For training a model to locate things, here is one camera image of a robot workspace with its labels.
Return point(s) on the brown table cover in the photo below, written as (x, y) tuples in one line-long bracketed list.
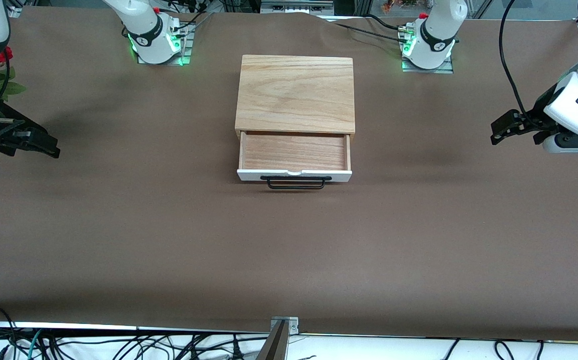
[(169, 240)]

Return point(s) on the brown camera mount beam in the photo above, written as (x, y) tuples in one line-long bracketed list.
[(275, 345)]

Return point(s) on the aluminium frame post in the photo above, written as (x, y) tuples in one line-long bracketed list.
[(363, 6)]

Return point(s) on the white-fronted wooden drawer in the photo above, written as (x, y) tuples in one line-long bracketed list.
[(293, 152)]

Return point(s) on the grey power strip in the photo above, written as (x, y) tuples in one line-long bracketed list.
[(293, 7)]

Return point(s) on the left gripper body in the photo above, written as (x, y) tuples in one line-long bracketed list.
[(540, 111)]

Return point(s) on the colourful toy pile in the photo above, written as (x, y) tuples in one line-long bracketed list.
[(393, 6)]

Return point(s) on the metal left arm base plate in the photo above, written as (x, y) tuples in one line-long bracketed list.
[(446, 69)]

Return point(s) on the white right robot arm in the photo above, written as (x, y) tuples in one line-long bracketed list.
[(144, 30)]

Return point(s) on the metal camera mount plate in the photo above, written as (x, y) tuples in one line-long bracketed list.
[(291, 325)]

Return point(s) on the light wooden drawer cabinet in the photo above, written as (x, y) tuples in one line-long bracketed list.
[(293, 95)]

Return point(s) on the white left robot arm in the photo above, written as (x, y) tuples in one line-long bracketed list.
[(438, 30)]

